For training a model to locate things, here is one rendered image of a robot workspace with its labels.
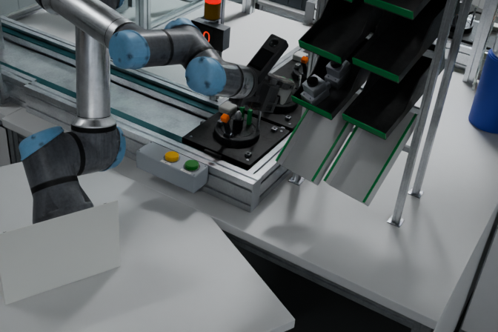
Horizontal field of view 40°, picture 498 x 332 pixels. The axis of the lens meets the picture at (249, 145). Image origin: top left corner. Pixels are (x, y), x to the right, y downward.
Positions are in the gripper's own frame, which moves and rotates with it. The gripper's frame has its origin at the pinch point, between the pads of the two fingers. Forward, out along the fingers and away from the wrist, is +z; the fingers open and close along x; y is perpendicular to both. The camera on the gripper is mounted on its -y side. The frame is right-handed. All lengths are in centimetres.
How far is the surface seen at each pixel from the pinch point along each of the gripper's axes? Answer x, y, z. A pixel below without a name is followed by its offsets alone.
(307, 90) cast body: -1.7, 1.5, 12.0
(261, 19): -97, -5, 118
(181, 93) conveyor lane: -59, 23, 34
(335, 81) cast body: 1.4, -2.9, 18.3
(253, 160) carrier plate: -14.7, 27.8, 20.5
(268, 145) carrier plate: -16.7, 23.8, 29.0
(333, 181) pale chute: 9.4, 22.8, 24.2
